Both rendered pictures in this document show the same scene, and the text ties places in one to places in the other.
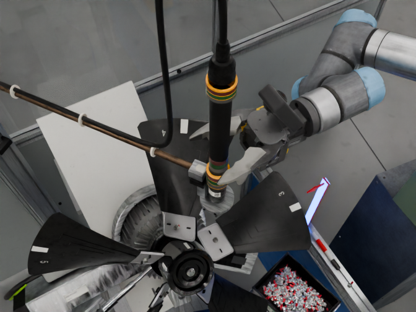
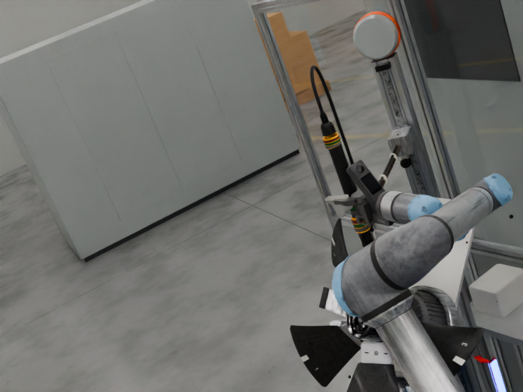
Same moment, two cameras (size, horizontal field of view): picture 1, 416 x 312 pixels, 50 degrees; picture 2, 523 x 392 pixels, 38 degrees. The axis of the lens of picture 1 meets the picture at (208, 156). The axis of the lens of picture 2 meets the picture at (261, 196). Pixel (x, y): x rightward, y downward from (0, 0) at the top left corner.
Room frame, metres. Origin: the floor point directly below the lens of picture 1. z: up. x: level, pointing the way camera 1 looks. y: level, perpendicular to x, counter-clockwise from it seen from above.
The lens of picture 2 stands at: (0.25, -1.92, 2.36)
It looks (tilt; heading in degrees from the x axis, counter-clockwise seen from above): 19 degrees down; 92
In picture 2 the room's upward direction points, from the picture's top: 21 degrees counter-clockwise
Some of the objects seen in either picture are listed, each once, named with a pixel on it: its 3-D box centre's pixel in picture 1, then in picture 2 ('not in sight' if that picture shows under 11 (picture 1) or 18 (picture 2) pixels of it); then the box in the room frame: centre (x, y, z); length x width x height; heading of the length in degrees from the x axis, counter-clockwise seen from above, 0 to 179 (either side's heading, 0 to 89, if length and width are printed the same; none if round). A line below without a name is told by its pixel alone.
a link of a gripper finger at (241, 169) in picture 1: (241, 173); (338, 207); (0.35, -0.06, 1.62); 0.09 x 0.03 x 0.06; 141
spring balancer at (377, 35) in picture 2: not in sight; (377, 35); (0.71, 0.63, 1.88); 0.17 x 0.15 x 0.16; 119
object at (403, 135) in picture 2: not in sight; (401, 141); (0.67, 0.55, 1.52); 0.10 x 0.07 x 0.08; 64
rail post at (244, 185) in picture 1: (244, 207); not in sight; (0.86, -0.17, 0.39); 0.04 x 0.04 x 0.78; 29
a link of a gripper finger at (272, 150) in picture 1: (262, 150); (349, 199); (0.39, -0.09, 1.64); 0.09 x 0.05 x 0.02; 141
